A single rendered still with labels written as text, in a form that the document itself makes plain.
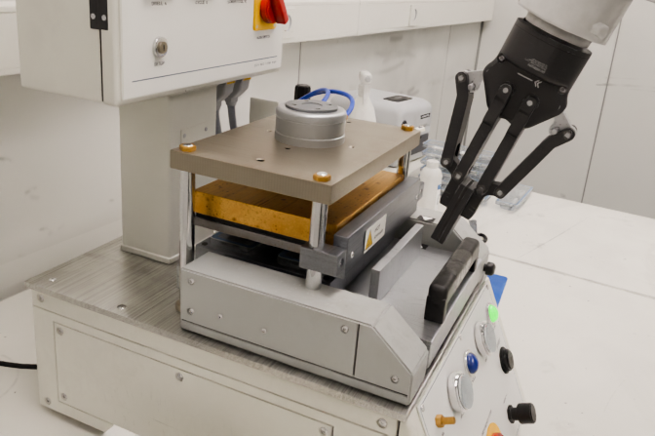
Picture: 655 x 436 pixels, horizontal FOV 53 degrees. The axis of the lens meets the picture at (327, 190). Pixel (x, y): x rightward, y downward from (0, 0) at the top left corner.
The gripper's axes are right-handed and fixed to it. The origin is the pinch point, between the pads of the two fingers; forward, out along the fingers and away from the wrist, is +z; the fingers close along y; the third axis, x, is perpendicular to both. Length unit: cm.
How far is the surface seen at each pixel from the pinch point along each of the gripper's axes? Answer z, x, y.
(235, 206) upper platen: 7.8, -10.7, -18.9
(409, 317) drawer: 9.1, -7.9, 2.0
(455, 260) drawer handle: 4.6, -0.7, 2.7
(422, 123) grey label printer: 27, 108, -29
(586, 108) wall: 28, 251, 6
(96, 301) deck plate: 23.8, -17.2, -27.3
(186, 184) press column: 7.0, -13.6, -23.4
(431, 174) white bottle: 26, 74, -15
